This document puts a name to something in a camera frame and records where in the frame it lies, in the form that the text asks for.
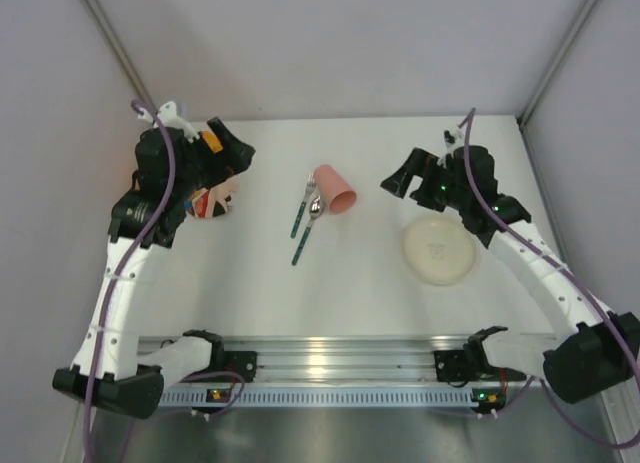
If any pink plastic cup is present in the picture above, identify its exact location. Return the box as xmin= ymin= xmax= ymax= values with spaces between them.
xmin=313 ymin=164 xmax=357 ymax=214

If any green handled fork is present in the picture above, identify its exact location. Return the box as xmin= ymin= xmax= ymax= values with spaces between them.
xmin=290 ymin=173 xmax=316 ymax=238

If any green handled spoon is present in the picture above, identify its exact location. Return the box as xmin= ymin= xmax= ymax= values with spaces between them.
xmin=291 ymin=196 xmax=325 ymax=266

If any orange cartoon cloth placemat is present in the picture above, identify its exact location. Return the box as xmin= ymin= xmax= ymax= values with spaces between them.
xmin=185 ymin=177 xmax=238 ymax=219

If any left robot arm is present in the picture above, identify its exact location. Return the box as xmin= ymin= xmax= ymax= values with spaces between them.
xmin=52 ymin=118 xmax=255 ymax=419

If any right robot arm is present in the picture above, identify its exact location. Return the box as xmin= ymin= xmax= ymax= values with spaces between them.
xmin=381 ymin=145 xmax=639 ymax=404

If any cream round plate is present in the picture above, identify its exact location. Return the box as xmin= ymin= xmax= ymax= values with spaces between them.
xmin=402 ymin=216 xmax=478 ymax=286

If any right aluminium frame post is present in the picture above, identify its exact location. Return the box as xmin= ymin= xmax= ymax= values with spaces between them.
xmin=516 ymin=0 xmax=602 ymax=129

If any aluminium frame post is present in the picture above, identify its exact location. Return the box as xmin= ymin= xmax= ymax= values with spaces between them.
xmin=79 ymin=0 xmax=154 ymax=104
xmin=516 ymin=0 xmax=602 ymax=129

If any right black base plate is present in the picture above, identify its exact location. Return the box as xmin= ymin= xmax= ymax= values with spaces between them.
xmin=433 ymin=350 xmax=470 ymax=388

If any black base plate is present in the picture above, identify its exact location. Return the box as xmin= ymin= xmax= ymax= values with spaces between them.
xmin=433 ymin=350 xmax=470 ymax=388
xmin=221 ymin=350 xmax=258 ymax=383

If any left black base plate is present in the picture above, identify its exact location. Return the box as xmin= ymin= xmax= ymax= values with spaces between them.
xmin=221 ymin=350 xmax=258 ymax=383

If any aluminium mounting rail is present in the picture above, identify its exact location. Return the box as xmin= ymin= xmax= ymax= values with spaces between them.
xmin=134 ymin=334 xmax=561 ymax=385

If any left aluminium frame post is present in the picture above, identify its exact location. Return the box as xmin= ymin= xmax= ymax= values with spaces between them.
xmin=79 ymin=0 xmax=154 ymax=104

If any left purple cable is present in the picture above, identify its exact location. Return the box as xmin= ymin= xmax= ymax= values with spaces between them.
xmin=79 ymin=99 xmax=246 ymax=463

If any perforated cable duct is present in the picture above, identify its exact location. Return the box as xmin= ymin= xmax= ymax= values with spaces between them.
xmin=160 ymin=387 xmax=503 ymax=408

